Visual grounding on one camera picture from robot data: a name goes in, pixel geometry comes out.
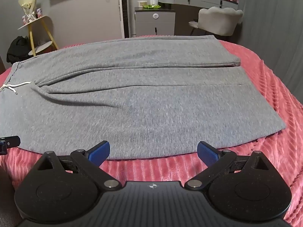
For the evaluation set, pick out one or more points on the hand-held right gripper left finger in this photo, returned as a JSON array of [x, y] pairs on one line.
[[100, 152]]

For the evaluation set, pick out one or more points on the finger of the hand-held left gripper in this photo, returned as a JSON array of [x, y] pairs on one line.
[[10, 141]]

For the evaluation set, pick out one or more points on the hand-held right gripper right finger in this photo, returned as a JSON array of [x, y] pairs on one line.
[[207, 152]]

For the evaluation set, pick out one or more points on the grey pants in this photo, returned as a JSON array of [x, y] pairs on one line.
[[142, 99]]

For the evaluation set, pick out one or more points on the black bag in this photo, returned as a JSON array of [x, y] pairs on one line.
[[17, 49]]

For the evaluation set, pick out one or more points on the pink ribbed blanket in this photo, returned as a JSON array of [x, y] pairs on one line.
[[272, 87]]

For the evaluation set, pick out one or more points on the yellow two-tier side table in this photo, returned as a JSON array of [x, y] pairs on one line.
[[32, 32]]

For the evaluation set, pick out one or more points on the small pink box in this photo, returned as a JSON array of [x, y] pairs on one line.
[[39, 12], [24, 19]]

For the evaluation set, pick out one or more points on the white upholstered chair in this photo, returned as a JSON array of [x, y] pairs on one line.
[[220, 22]]

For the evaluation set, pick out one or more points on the cream flower bouquet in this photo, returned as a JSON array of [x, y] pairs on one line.
[[28, 7]]

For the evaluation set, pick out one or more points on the grey curtain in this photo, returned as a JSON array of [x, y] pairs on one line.
[[272, 28]]

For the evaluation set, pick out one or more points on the grey bedside cabinet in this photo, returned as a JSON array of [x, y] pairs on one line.
[[153, 21]]

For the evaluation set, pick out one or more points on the white tower air conditioner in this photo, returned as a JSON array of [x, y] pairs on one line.
[[122, 9]]

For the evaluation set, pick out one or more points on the small white box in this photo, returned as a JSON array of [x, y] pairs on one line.
[[143, 3]]

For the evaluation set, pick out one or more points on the green packet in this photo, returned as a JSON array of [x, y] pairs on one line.
[[151, 6]]

